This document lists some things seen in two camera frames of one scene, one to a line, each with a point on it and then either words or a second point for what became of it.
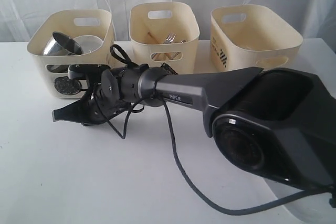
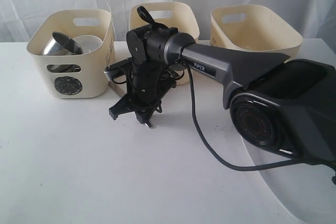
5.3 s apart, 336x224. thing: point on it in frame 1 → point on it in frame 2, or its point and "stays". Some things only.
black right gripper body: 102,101 → 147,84
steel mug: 61,44 stays
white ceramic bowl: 88,43 stays
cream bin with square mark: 243,36 stays
